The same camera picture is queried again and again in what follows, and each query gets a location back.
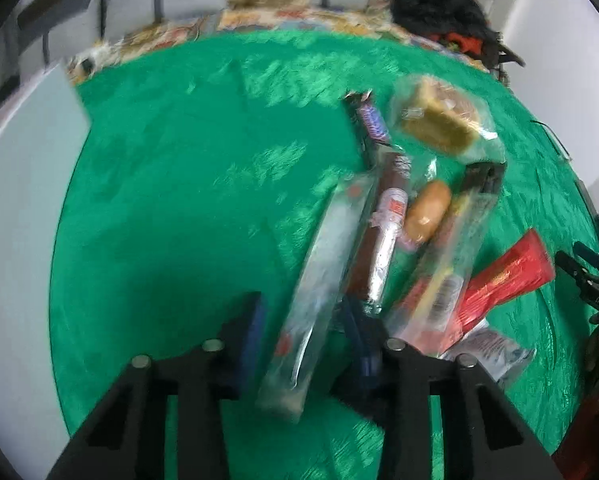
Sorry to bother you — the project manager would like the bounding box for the thin black cable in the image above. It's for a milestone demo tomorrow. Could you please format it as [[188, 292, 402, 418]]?
[[529, 119, 573, 162]]

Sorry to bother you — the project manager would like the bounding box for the cake slice in clear wrapper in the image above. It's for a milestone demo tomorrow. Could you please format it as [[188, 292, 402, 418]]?
[[389, 74, 505, 166]]

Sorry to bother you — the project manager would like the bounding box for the dark frame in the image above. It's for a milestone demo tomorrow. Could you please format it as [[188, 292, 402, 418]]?
[[484, 35, 527, 83]]

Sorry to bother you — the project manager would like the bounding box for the grey triangular packet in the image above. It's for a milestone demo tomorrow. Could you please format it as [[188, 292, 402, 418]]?
[[439, 327, 536, 391]]

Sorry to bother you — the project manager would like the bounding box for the orange garment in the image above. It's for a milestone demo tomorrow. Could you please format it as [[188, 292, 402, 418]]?
[[432, 0, 486, 57]]

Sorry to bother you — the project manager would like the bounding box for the clear silvery long packet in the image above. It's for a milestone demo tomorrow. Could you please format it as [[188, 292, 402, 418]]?
[[254, 172, 380, 423]]

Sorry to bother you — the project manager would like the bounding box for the white cardboard box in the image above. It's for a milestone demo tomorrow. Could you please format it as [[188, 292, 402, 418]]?
[[0, 60, 93, 480]]

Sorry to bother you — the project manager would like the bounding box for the person's right forearm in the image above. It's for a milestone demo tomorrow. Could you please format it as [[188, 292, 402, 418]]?
[[552, 385, 599, 480]]

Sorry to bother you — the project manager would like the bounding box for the floral bedsheet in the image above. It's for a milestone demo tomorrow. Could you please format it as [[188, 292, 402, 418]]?
[[67, 7, 495, 86]]

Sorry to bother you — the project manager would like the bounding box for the brown sausage stick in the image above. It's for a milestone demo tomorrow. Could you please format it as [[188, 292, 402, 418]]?
[[347, 151, 414, 313]]

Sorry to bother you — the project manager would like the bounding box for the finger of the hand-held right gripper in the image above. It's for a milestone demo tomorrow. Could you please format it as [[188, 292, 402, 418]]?
[[554, 251, 599, 288], [573, 241, 599, 276]]

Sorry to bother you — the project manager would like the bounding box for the black-tipped long clear packet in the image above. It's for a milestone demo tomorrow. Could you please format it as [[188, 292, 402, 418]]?
[[385, 160, 507, 356]]

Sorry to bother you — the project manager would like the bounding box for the small bun in clear wrapper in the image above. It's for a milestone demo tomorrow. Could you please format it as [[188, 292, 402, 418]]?
[[399, 157, 455, 251]]

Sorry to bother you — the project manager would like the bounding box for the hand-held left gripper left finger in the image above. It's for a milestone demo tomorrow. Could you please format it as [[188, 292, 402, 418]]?
[[47, 291, 268, 480]]

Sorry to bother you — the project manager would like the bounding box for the dark chocolate bar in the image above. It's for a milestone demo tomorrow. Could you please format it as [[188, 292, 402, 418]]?
[[343, 90, 394, 168]]

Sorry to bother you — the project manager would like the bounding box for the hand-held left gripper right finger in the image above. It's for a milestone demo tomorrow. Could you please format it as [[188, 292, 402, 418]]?
[[329, 295, 565, 480]]

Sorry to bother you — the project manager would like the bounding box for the red snack packet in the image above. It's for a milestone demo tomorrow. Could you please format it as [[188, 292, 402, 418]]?
[[429, 228, 556, 356]]

